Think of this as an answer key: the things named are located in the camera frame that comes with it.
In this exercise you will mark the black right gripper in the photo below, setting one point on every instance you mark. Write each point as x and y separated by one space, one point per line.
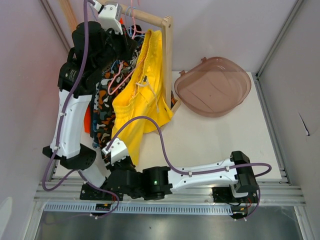
127 159

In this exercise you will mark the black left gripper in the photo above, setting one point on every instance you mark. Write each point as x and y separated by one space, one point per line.
128 45

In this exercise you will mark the orange grey camouflage shorts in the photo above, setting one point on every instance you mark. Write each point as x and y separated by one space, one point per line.
102 112

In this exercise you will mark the yellow shorts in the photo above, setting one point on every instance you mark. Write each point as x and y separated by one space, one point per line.
144 95

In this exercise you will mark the bright orange shorts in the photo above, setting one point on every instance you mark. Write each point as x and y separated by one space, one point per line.
87 120

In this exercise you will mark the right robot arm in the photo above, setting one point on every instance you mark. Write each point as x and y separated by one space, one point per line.
155 183

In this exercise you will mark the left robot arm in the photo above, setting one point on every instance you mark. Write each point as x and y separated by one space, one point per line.
94 49

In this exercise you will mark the wooden clothes rack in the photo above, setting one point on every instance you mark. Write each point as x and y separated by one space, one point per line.
166 25

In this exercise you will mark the translucent pink plastic basin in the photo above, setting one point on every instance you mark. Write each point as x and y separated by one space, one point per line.
214 87

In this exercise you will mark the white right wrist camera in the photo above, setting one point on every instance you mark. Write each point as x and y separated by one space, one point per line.
117 151

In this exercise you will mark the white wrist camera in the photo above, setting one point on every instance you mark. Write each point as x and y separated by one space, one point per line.
117 151
109 15

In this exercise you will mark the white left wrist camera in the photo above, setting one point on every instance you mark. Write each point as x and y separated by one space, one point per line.
109 15

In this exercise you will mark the grey slotted cable duct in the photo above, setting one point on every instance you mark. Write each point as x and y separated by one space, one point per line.
140 208

